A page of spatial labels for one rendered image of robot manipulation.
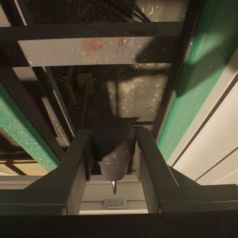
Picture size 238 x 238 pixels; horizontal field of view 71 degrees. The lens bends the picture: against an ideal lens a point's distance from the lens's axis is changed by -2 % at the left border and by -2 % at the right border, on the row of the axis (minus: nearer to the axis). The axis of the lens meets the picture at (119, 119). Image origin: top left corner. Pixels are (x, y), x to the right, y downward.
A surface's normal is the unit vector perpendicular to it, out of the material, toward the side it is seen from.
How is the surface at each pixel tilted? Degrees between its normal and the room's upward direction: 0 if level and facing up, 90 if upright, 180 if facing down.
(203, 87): 0
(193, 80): 0
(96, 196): 90
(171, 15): 0
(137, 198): 90
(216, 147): 90
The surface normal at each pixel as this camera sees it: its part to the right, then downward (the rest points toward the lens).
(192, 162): -1.00, 0.01
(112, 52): 0.02, 0.81
